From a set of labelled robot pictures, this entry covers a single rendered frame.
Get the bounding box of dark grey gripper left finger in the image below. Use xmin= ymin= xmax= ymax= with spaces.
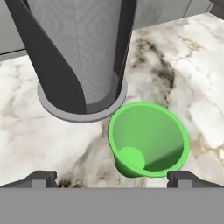
xmin=0 ymin=170 xmax=58 ymax=189

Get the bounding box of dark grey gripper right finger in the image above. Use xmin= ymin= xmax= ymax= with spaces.
xmin=167 ymin=170 xmax=224 ymax=189

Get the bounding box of grey paper towel roll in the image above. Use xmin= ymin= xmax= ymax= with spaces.
xmin=26 ymin=0 xmax=123 ymax=105

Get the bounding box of green plastic cup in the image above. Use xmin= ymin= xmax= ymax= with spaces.
xmin=107 ymin=101 xmax=190 ymax=179

